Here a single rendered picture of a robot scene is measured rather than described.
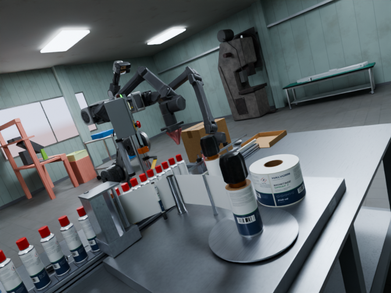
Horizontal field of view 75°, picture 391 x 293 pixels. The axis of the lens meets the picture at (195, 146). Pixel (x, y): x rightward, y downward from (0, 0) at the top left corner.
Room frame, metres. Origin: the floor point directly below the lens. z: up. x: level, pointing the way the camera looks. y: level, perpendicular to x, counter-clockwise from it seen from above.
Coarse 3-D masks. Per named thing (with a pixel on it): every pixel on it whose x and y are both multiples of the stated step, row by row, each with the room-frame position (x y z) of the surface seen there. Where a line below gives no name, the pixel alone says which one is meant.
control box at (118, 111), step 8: (104, 104) 1.25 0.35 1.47; (112, 104) 1.26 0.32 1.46; (120, 104) 1.26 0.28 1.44; (112, 112) 1.26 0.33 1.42; (120, 112) 1.26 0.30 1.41; (128, 112) 1.27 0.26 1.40; (112, 120) 1.25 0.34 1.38; (120, 120) 1.26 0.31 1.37; (128, 120) 1.26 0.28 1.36; (120, 128) 1.26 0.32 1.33; (128, 128) 1.26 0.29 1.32; (136, 128) 1.32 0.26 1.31; (120, 136) 1.25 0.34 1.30; (128, 136) 1.26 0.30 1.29
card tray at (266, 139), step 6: (270, 132) 2.13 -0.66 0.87; (276, 132) 2.09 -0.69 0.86; (282, 132) 2.05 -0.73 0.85; (252, 138) 2.13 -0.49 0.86; (258, 138) 2.17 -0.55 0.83; (264, 138) 2.11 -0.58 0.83; (270, 138) 2.05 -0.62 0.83; (276, 138) 1.91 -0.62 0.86; (264, 144) 1.94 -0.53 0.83; (270, 144) 1.83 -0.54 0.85
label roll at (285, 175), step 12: (276, 156) 1.05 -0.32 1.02; (288, 156) 1.01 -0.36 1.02; (252, 168) 1.01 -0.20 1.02; (264, 168) 0.97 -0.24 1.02; (276, 168) 0.93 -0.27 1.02; (288, 168) 0.89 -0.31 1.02; (300, 168) 0.93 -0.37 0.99; (264, 180) 0.92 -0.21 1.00; (276, 180) 0.89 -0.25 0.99; (288, 180) 0.89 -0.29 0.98; (300, 180) 0.91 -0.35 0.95; (264, 192) 0.93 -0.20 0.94; (276, 192) 0.90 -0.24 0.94; (288, 192) 0.89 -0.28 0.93; (300, 192) 0.90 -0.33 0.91; (264, 204) 0.94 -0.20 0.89; (276, 204) 0.90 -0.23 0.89; (288, 204) 0.89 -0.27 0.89
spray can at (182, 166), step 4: (176, 156) 1.40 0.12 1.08; (180, 156) 1.40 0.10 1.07; (180, 160) 1.40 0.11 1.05; (180, 164) 1.39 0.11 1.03; (184, 164) 1.40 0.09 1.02; (180, 168) 1.39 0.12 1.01; (184, 168) 1.39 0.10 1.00; (180, 172) 1.39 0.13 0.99; (184, 172) 1.39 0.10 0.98; (188, 172) 1.41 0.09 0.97
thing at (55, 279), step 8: (240, 152) 1.77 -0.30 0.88; (152, 216) 1.18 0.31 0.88; (136, 224) 1.14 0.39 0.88; (88, 256) 0.98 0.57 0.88; (72, 264) 0.96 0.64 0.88; (80, 264) 0.94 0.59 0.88; (72, 272) 0.90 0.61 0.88; (56, 280) 0.88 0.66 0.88; (32, 288) 0.88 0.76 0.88; (48, 288) 0.85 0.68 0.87
